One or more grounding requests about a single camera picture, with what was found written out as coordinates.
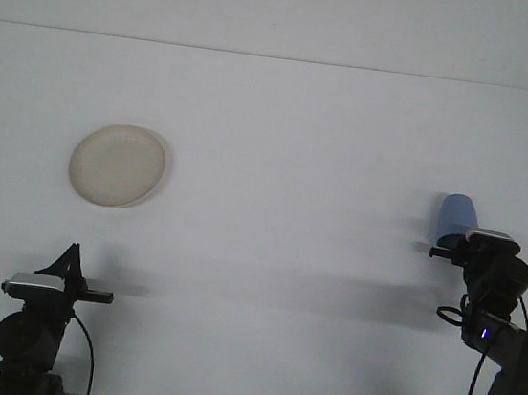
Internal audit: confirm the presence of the pale blue cup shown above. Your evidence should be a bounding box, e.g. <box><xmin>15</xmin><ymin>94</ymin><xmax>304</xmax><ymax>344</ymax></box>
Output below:
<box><xmin>433</xmin><ymin>191</ymin><xmax>484</xmax><ymax>252</ymax></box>

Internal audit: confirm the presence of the pale round plate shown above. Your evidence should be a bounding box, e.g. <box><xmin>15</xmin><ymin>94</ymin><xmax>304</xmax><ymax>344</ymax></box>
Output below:
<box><xmin>64</xmin><ymin>118</ymin><xmax>172</xmax><ymax>215</ymax></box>

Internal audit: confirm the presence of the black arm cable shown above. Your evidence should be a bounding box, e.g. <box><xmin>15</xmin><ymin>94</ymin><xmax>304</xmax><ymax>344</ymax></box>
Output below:
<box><xmin>426</xmin><ymin>285</ymin><xmax>528</xmax><ymax>395</ymax></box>
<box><xmin>59</xmin><ymin>311</ymin><xmax>102</xmax><ymax>395</ymax></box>

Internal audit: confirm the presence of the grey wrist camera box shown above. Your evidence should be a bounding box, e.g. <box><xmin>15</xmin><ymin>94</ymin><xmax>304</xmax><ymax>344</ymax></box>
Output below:
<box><xmin>463</xmin><ymin>226</ymin><xmax>525</xmax><ymax>255</ymax></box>
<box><xmin>0</xmin><ymin>270</ymin><xmax>68</xmax><ymax>305</ymax></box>

